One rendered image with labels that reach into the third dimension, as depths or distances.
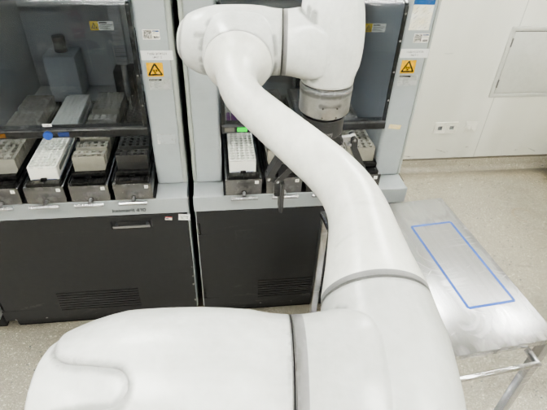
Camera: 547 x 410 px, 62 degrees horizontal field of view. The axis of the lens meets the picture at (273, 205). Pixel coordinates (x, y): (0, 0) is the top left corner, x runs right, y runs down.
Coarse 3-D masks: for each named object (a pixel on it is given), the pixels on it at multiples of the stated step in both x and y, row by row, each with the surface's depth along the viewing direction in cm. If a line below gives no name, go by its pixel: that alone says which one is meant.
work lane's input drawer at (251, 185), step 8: (224, 136) 193; (224, 144) 187; (224, 152) 182; (256, 152) 183; (224, 160) 177; (256, 160) 179; (256, 168) 171; (232, 176) 167; (240, 176) 167; (248, 176) 167; (256, 176) 168; (232, 184) 168; (240, 184) 168; (248, 184) 169; (256, 184) 169; (232, 192) 170; (240, 192) 171; (248, 192) 171; (256, 192) 172; (232, 200) 167; (240, 200) 168
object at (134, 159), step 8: (136, 152) 166; (144, 152) 166; (120, 160) 165; (128, 160) 165; (136, 160) 166; (144, 160) 166; (120, 168) 167; (128, 168) 167; (136, 168) 168; (144, 168) 168
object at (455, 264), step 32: (320, 224) 154; (416, 224) 148; (448, 224) 149; (320, 256) 161; (416, 256) 136; (448, 256) 136; (480, 256) 137; (448, 288) 126; (480, 288) 127; (512, 288) 127; (448, 320) 118; (480, 320) 118; (512, 320) 118; (544, 320) 119; (480, 352) 110; (544, 352) 118; (512, 384) 130
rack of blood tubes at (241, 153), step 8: (232, 136) 181; (240, 136) 182; (248, 136) 183; (232, 144) 176; (240, 144) 176; (248, 144) 176; (232, 152) 171; (240, 152) 172; (248, 152) 171; (232, 160) 166; (240, 160) 167; (248, 160) 167; (232, 168) 168; (240, 168) 169; (248, 168) 169
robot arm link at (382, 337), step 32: (352, 288) 38; (384, 288) 37; (416, 288) 37; (320, 320) 34; (352, 320) 34; (384, 320) 34; (416, 320) 35; (320, 352) 31; (352, 352) 32; (384, 352) 32; (416, 352) 33; (448, 352) 34; (320, 384) 30; (352, 384) 30; (384, 384) 31; (416, 384) 31; (448, 384) 32
